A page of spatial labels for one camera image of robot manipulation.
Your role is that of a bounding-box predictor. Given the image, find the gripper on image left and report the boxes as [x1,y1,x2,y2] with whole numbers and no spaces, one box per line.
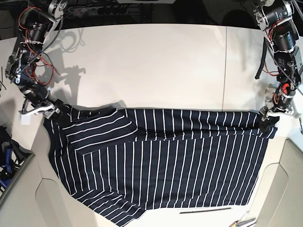
[20,86,71,125]

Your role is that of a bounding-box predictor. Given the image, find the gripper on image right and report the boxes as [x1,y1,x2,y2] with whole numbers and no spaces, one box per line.
[259,82,300,132]

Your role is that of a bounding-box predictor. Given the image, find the navy white striped T-shirt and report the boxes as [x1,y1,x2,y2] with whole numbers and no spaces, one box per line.
[44,106,277,227]

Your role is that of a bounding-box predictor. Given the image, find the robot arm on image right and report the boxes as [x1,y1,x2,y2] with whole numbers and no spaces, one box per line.
[252,0,303,132]

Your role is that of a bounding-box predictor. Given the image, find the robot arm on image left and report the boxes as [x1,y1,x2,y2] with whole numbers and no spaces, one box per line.
[5,0,69,126]

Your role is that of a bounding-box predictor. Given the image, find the tools at bottom edge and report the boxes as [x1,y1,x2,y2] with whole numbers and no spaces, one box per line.
[229,211,257,227]

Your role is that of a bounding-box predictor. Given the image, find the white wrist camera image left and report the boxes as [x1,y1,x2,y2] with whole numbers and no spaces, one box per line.
[19,114,31,125]

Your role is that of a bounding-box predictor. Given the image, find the black cable ties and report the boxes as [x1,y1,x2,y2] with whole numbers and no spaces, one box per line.
[0,67,7,90]

